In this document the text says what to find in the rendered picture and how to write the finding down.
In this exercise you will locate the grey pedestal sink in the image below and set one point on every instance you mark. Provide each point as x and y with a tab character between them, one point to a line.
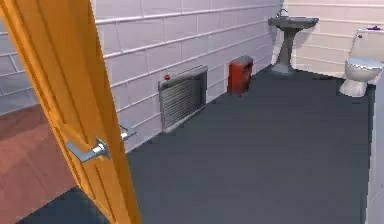
289	36

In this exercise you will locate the purple small object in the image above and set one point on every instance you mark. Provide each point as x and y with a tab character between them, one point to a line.
375	28

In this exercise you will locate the white toilet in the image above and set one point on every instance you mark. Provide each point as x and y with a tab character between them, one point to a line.
361	63

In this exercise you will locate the orange wooden room door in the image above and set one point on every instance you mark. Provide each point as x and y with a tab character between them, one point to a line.
60	66

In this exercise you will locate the red bin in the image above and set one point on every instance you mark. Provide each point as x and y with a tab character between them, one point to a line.
240	75

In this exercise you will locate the grey wall radiator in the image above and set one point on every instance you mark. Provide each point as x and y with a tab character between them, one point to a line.
181	96

